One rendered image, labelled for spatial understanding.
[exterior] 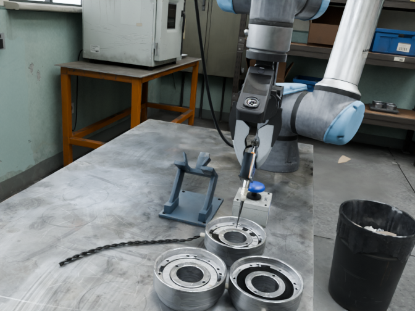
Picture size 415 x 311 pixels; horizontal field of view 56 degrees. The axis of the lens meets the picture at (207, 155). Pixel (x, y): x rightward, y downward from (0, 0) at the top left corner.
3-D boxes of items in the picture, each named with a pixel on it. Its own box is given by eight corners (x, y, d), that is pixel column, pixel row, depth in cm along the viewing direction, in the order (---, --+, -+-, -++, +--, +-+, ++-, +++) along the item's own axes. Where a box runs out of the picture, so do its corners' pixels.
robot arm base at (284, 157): (250, 150, 122) (254, 120, 118) (299, 158, 119) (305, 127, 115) (242, 166, 108) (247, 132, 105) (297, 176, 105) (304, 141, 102)
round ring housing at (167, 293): (143, 308, 53) (144, 283, 52) (162, 263, 63) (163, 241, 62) (220, 322, 52) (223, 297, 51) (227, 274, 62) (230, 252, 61)
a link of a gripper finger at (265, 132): (275, 162, 78) (278, 116, 75) (271, 172, 72) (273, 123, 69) (259, 160, 78) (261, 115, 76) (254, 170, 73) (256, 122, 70)
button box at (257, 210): (265, 228, 77) (269, 205, 75) (230, 220, 79) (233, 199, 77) (270, 210, 85) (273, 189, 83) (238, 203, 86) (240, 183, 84)
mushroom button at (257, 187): (260, 211, 78) (264, 189, 76) (241, 207, 79) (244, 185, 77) (262, 203, 82) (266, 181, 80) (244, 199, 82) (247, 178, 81)
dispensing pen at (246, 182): (227, 221, 69) (247, 133, 73) (230, 224, 73) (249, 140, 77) (239, 224, 68) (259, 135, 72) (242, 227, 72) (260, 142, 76)
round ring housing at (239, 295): (230, 272, 63) (233, 250, 61) (296, 283, 61) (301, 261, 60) (222, 319, 53) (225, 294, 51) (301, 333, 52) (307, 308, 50)
